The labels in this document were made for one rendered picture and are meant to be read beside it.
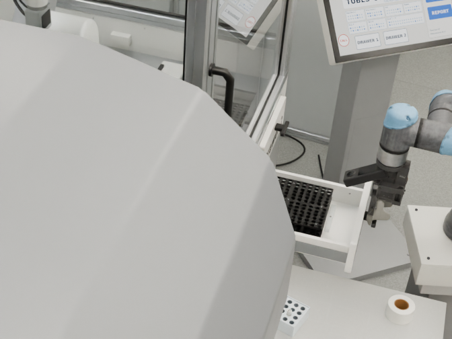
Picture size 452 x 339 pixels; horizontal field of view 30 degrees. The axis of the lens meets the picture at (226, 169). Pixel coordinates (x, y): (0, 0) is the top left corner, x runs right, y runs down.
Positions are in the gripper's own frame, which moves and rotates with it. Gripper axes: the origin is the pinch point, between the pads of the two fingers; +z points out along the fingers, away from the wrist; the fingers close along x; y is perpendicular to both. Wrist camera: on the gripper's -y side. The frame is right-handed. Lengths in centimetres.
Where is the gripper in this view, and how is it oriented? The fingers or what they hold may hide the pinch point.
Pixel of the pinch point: (368, 216)
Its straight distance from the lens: 230.2
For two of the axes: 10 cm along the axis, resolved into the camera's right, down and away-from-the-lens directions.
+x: 2.8, -5.8, 7.7
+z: -0.7, 7.8, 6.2
